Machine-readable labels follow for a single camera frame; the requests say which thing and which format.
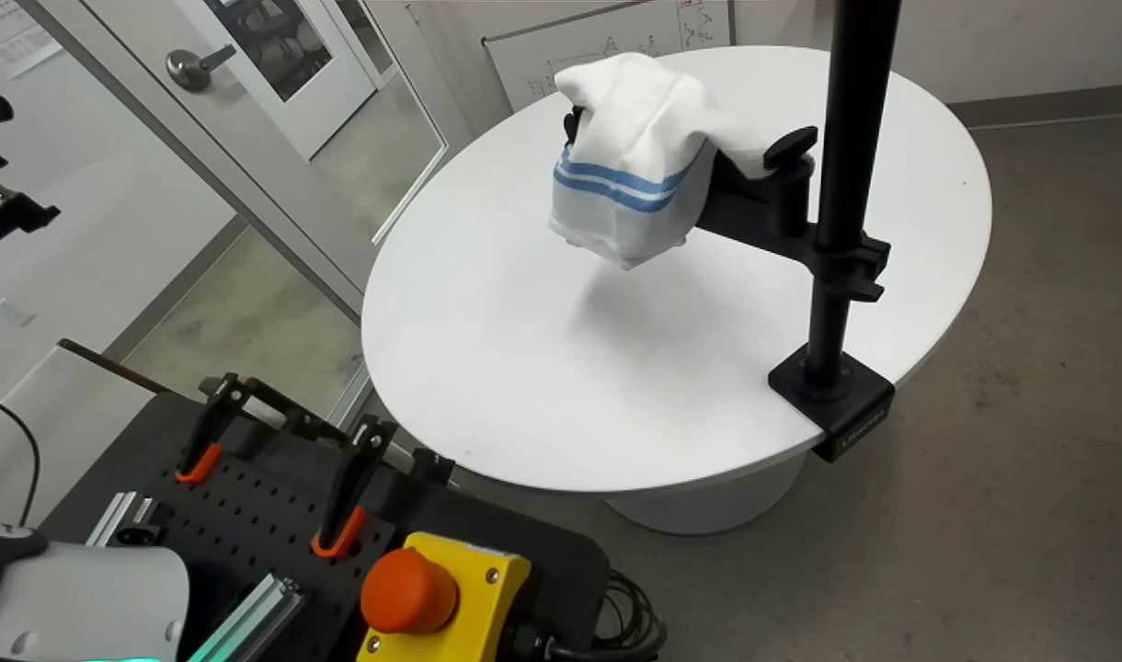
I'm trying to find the thin black cable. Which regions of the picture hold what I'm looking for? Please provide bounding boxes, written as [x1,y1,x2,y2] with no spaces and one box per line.
[0,381,46,534]

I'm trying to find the white table pedestal base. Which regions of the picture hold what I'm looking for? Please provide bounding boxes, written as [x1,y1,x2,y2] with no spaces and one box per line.
[601,451,808,537]

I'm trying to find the white door with window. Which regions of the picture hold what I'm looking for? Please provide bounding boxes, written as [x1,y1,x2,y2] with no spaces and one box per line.
[76,0,388,165]

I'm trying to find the silver door handle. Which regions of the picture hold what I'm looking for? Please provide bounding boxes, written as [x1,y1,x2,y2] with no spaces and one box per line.
[162,39,238,93]

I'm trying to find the brown wooden strip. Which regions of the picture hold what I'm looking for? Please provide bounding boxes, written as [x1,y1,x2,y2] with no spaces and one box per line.
[55,334,211,409]

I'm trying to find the aluminium extrusion bar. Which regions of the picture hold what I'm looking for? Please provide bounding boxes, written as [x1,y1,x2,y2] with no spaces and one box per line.
[189,571,304,662]
[84,486,162,552]

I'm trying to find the black pole with table clamp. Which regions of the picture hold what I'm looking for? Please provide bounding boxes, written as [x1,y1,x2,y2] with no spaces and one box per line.
[767,0,905,465]

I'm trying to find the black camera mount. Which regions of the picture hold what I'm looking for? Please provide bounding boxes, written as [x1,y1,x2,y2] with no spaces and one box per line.
[0,93,64,261]

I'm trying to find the white cloth with blue stripes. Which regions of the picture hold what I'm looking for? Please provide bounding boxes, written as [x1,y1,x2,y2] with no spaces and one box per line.
[543,49,772,273]

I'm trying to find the black cable bundle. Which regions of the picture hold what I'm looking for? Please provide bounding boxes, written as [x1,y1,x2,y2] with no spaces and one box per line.
[507,571,669,662]

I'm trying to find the paper sheet on wall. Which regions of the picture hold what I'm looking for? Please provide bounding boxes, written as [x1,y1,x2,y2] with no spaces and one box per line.
[0,0,64,80]

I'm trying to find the yellow emergency stop box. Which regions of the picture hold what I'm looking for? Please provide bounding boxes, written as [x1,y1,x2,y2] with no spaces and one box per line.
[355,527,536,662]

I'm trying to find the black clamp with orange handle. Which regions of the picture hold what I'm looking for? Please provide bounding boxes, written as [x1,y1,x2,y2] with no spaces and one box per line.
[310,410,456,566]
[168,370,345,491]

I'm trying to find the black perforated board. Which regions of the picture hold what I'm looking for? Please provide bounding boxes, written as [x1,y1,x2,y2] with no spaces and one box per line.
[36,389,613,662]

